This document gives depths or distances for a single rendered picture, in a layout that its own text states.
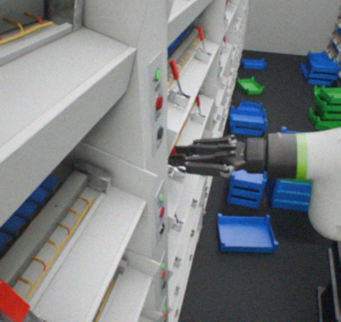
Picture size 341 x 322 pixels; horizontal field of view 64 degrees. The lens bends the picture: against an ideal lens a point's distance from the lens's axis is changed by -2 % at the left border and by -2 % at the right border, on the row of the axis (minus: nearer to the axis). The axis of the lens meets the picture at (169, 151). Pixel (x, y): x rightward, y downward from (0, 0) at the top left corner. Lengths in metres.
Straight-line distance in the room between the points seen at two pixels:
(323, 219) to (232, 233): 1.11
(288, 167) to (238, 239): 1.16
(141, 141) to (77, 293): 0.16
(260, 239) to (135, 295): 1.28
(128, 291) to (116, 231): 0.19
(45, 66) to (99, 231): 0.19
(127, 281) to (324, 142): 0.43
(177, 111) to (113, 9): 0.32
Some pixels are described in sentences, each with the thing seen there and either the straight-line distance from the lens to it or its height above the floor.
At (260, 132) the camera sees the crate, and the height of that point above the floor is 0.04.
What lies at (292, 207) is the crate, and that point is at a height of 0.03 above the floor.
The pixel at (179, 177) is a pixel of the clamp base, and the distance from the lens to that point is 0.66.
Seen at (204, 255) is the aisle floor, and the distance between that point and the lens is 1.60.
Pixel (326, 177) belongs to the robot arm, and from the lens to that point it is 0.59.
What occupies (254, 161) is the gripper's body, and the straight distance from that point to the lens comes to 0.57.
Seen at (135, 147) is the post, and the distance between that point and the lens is 0.32.
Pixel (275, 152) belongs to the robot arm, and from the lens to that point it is 0.56.
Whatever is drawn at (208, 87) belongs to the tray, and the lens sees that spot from 1.03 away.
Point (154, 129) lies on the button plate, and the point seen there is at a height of 1.17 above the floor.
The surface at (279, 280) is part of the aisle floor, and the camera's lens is 1.62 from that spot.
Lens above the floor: 1.35
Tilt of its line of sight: 38 degrees down
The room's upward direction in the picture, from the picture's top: straight up
